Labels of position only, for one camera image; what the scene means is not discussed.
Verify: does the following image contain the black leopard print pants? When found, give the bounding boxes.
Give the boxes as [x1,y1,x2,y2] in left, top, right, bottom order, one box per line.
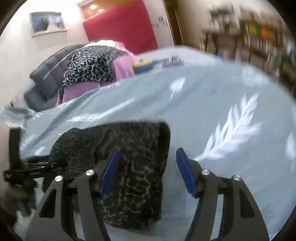
[42,122,171,230]

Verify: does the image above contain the dark grey quilted headboard cushion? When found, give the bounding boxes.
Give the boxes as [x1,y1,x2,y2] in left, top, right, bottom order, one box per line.
[24,44,84,111]

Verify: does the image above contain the grey leaf print bedspread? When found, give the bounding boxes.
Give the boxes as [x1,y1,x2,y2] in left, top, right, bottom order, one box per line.
[1,54,295,240]

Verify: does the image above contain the black white leopard garment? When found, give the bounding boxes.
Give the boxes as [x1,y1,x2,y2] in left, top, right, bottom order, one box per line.
[59,46,127,99]

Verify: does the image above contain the pink cloth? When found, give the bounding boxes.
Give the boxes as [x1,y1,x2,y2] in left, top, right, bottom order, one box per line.
[56,40,137,106]

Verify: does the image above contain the yellow blue toy pot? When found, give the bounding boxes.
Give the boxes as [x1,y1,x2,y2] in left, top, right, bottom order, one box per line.
[132,59,159,74]

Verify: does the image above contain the wooden bookshelf with books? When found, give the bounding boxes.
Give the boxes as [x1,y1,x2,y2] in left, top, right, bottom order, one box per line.
[203,2,295,88]

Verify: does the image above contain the framed wall picture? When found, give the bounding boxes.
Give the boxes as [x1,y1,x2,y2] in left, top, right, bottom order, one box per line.
[30,11,68,36]

